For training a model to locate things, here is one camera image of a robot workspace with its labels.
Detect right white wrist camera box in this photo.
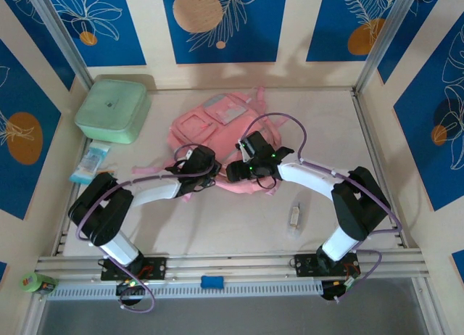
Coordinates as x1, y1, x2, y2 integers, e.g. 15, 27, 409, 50
237, 141, 252, 162

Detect blue white tissue packet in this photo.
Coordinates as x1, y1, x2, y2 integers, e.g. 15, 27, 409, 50
69, 141, 111, 186

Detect pink backpack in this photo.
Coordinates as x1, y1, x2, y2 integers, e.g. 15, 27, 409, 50
132, 88, 289, 205

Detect aluminium front rail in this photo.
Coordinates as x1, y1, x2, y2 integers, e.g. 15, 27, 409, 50
35, 249, 431, 278

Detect green tape roll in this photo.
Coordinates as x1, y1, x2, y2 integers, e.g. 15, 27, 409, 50
20, 271, 59, 295

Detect small clear plastic bottle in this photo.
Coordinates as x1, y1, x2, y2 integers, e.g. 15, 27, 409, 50
286, 200, 305, 240

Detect grey slotted cable duct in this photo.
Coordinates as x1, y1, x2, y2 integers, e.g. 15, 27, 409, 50
46, 279, 324, 302

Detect mint green square case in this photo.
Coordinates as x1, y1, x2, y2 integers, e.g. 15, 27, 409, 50
74, 79, 152, 144

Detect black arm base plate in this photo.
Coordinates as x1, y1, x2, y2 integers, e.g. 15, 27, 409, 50
294, 254, 362, 278
100, 257, 167, 281

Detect blue sponge block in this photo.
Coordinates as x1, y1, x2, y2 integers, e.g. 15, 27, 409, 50
200, 276, 225, 289

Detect aluminium frame post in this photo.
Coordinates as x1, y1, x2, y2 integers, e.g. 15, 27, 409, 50
27, 0, 94, 93
353, 0, 417, 96

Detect black controller box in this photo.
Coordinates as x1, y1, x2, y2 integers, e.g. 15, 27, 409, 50
115, 279, 146, 302
320, 278, 355, 303

